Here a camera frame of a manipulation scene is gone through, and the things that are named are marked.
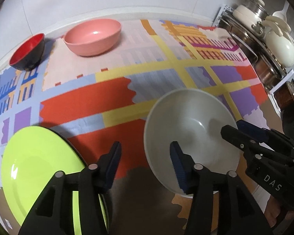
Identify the red and black bowl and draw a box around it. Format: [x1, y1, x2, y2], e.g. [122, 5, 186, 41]
[9, 33, 45, 71]

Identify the white shelf rack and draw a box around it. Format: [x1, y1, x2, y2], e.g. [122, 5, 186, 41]
[212, 4, 294, 110]

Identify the white ladle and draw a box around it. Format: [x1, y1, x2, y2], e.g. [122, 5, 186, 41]
[272, 1, 289, 22]

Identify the glass jar with green lid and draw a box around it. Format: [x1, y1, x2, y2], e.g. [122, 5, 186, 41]
[278, 80, 294, 109]

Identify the colourful patterned mat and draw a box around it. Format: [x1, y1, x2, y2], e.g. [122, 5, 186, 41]
[0, 18, 270, 226]

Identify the steel pot with handle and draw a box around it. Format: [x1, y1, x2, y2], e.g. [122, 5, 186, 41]
[219, 17, 258, 59]

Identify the steel pot with glass lid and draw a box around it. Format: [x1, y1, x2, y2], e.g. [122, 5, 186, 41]
[242, 0, 269, 17]

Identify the lime green plate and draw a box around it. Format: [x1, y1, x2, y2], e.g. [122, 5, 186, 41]
[1, 125, 109, 235]

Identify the cream kettle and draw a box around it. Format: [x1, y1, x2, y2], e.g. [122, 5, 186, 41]
[260, 15, 294, 68]

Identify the white bowl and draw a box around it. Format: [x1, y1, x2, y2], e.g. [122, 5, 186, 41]
[143, 89, 242, 199]

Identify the pink bowl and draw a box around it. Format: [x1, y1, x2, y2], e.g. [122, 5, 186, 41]
[64, 18, 122, 57]

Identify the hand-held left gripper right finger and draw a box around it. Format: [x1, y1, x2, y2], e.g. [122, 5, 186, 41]
[170, 141, 276, 235]

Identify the person's right hand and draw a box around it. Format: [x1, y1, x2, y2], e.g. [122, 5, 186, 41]
[265, 195, 289, 229]

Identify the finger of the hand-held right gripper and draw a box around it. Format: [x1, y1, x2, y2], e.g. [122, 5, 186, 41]
[236, 119, 294, 153]
[220, 124, 294, 165]

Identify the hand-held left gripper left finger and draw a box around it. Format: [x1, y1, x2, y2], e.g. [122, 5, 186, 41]
[17, 141, 122, 235]

